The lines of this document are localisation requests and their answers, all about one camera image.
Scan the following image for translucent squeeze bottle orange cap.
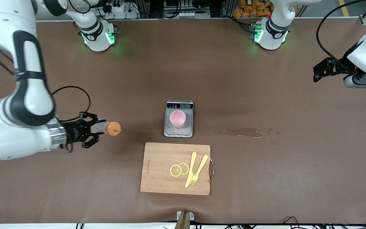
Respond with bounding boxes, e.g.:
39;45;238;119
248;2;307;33
91;121;122;137

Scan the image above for pink cup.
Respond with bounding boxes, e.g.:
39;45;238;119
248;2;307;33
169;110;187;128

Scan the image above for wooden cutting board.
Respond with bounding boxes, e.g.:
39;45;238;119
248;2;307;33
140;142;211;196

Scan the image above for silver digital kitchen scale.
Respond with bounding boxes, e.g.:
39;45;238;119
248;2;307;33
164;100;194;138

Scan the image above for orange bread pile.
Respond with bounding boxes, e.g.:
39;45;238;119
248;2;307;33
233;0;299;18

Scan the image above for spilled liquid puddle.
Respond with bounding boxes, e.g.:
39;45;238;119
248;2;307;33
214;127;282;139

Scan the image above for yellow plastic knife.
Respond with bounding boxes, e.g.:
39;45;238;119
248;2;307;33
185;152;197;188

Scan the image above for white power strip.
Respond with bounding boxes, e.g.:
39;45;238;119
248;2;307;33
170;11;211;19
105;3;139;19

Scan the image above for yellow plastic fork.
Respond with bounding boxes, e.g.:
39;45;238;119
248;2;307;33
190;155;209;186

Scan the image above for brown table mat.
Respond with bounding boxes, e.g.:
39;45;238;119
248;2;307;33
0;17;366;225

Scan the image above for metal table edge bracket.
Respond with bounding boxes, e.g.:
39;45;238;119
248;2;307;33
176;211;195;229

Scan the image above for black looped floor cable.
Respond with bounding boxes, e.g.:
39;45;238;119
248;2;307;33
282;216;302;227

